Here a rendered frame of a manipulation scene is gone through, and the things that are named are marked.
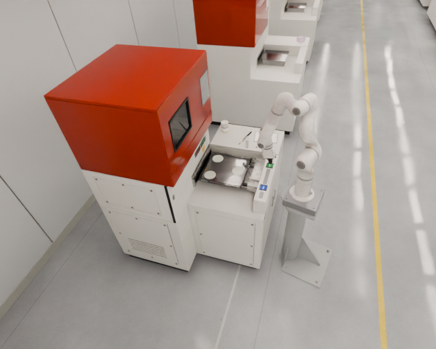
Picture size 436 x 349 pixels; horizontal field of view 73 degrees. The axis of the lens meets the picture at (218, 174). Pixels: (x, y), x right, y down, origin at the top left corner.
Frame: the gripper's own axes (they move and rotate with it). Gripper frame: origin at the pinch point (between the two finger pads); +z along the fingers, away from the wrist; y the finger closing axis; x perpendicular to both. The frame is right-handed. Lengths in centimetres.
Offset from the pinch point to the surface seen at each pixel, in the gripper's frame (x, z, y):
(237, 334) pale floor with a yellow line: -103, 98, -23
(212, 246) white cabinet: -46, 62, -54
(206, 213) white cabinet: -46, 16, -46
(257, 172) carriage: -2.6, 10.5, -11.9
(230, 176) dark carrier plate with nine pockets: -14.9, 4.4, -31.3
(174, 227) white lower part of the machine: -66, 12, -65
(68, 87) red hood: -53, -104, -99
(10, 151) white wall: -57, -59, -199
